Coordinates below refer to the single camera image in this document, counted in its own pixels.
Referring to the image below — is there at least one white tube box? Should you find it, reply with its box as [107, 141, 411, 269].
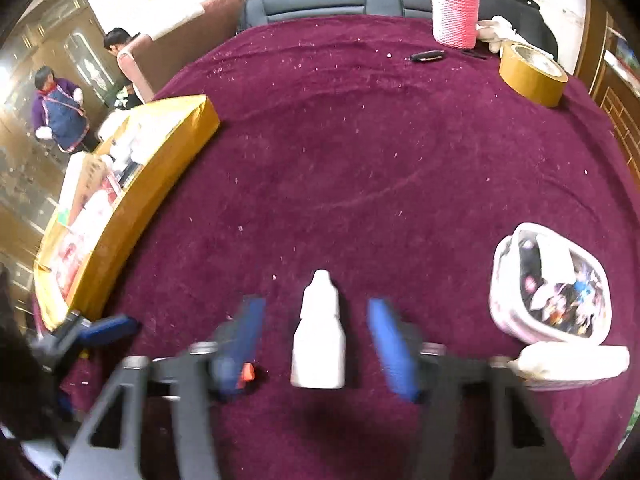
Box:
[506, 341, 630, 391]

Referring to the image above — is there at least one person in black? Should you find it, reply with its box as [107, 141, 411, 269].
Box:
[102, 27, 147, 111]

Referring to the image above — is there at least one white cloth toy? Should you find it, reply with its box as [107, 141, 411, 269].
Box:
[476, 15, 526, 54]

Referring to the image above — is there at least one maroon table cloth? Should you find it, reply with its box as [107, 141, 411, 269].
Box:
[66, 16, 639, 479]

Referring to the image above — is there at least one wooden shelf cabinet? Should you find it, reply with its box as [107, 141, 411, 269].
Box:
[574, 0, 639, 179]

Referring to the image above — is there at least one white small bottle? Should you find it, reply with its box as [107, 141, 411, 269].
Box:
[291, 269, 346, 390]

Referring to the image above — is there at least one brown armchair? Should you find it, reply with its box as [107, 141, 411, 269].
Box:
[116, 0, 244, 103]

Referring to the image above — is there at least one black leather sofa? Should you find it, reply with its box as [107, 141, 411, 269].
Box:
[239, 0, 559, 58]

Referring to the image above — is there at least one small black clip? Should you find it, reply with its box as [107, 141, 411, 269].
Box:
[409, 50, 446, 63]

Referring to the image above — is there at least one yellow tape roll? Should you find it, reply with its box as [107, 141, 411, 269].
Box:
[499, 41, 568, 108]

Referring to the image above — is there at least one person in purple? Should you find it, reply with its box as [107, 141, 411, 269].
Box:
[32, 65, 100, 154]

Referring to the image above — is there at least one pink white plastic container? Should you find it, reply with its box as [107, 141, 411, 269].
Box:
[489, 222, 612, 344]

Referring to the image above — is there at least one ornate wooden door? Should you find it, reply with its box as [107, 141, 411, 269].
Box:
[1, 0, 122, 332]

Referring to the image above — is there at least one pink knitted bottle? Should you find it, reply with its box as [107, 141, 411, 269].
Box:
[432, 0, 480, 49]

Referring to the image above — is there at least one red foil packet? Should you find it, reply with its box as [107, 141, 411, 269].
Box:
[52, 174, 122, 299]

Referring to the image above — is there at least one yellow tray box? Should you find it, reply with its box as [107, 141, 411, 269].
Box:
[34, 94, 220, 330]

